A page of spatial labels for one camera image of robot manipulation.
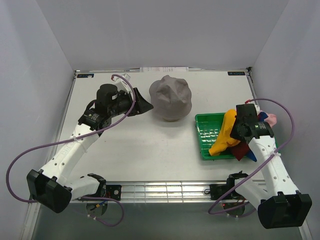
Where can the grey bucket hat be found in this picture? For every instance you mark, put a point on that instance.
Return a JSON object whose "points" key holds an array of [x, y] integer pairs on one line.
{"points": [[171, 98]]}

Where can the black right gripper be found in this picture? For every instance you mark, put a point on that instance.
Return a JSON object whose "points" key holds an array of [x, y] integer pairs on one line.
{"points": [[233, 133]]}

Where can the aluminium front rail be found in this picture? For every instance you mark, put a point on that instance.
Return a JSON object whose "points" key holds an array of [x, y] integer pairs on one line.
{"points": [[162, 191]]}

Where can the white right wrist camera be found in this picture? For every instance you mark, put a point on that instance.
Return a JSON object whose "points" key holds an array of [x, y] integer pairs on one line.
{"points": [[257, 107]]}

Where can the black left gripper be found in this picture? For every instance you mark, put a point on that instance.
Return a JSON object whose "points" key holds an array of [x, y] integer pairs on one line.
{"points": [[143, 106]]}

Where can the pink bucket hat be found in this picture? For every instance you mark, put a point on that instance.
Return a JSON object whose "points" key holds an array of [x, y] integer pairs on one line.
{"points": [[269, 118]]}

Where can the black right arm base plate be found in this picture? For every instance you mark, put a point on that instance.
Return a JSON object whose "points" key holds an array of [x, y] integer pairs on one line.
{"points": [[215, 191]]}

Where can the green plastic tray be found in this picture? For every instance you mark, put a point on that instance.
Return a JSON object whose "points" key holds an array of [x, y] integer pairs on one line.
{"points": [[208, 126]]}

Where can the blue bucket hat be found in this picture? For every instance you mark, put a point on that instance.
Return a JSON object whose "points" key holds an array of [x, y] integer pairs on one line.
{"points": [[252, 156]]}

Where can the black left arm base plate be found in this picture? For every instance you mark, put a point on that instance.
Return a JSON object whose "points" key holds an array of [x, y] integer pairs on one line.
{"points": [[112, 191]]}

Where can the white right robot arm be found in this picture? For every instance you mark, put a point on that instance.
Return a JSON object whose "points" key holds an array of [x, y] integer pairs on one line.
{"points": [[280, 204]]}

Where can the dark red bucket hat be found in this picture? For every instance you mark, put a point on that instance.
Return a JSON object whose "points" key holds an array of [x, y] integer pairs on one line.
{"points": [[240, 150]]}

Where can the yellow bucket hat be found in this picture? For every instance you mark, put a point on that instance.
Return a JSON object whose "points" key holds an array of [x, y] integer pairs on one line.
{"points": [[224, 140]]}

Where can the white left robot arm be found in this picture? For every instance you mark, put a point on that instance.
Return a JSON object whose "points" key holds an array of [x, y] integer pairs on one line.
{"points": [[86, 132]]}

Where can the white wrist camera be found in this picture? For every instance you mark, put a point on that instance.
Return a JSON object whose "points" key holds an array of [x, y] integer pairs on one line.
{"points": [[257, 107], [121, 82]]}

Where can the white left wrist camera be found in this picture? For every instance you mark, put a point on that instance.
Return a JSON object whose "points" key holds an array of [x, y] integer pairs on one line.
{"points": [[121, 82]]}

